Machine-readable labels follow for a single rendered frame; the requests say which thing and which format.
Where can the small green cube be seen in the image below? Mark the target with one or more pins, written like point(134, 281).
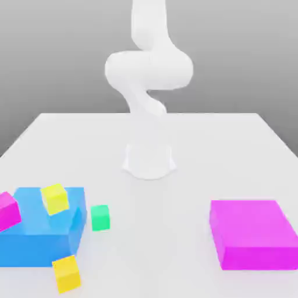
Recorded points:
point(100, 218)

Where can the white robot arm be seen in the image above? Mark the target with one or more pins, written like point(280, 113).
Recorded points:
point(149, 69)

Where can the small lime yellow cube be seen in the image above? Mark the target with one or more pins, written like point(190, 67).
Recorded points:
point(55, 200)

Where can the large magenta box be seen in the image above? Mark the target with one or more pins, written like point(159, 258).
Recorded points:
point(251, 228)

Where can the small golden yellow cube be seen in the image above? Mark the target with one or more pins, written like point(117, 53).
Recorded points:
point(67, 275)

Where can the small magenta cube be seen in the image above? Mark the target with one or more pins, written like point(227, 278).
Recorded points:
point(8, 213)

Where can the large blue box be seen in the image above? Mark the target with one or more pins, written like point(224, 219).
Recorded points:
point(35, 242)

